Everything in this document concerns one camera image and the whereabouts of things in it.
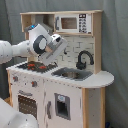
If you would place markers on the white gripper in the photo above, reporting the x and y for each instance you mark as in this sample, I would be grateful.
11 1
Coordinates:
57 45

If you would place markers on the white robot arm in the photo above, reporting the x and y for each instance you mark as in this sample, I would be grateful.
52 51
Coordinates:
40 43

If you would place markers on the wooden toy kitchen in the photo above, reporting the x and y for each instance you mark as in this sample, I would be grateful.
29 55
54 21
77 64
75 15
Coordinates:
67 91

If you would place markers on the black toy faucet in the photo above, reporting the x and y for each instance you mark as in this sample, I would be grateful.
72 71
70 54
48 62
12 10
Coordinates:
81 64

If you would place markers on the grey toy sink basin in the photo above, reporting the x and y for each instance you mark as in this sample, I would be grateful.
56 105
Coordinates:
72 74

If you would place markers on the toy microwave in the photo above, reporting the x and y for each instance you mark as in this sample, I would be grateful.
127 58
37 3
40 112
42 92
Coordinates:
73 23

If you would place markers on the right red stove knob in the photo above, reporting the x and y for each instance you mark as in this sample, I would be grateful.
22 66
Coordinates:
34 84

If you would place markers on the red stove knob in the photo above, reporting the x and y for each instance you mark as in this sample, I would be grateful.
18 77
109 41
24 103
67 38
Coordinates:
15 78
34 84

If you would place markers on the left red stove knob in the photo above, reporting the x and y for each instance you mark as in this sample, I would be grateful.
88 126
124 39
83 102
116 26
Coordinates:
15 78

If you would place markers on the grey toy dishwasher panel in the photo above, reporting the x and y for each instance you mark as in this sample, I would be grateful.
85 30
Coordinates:
62 106

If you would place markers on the toy oven door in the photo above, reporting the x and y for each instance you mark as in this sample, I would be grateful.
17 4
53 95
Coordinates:
26 103

